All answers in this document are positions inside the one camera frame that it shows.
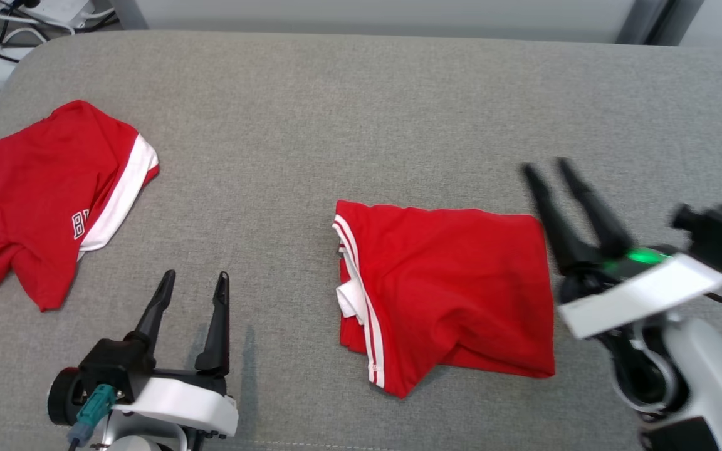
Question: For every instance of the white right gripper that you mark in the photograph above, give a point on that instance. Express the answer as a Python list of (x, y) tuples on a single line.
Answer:
[(643, 294)]

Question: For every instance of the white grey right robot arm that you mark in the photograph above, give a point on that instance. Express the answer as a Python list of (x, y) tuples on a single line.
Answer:
[(712, 363)]

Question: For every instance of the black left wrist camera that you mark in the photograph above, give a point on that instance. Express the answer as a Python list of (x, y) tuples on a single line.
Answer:
[(110, 369)]

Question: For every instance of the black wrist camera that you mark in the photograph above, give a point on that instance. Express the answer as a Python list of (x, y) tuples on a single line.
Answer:
[(110, 369), (718, 235)]

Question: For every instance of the grey slanted partition post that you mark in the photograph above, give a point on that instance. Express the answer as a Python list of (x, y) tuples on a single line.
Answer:
[(128, 14)]

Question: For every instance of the red Bulls jersey white sleeves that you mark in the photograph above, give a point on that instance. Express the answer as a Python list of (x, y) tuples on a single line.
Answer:
[(461, 282)]

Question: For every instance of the red shorts white stripe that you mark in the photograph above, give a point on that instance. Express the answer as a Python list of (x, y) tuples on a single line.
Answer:
[(35, 188)]

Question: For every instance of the wide white partition panel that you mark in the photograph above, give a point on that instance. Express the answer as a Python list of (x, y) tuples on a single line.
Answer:
[(398, 12)]

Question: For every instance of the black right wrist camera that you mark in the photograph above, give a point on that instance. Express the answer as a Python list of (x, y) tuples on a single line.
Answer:
[(718, 235)]

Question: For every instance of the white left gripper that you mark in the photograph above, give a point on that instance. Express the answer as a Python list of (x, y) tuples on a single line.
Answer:
[(185, 401)]

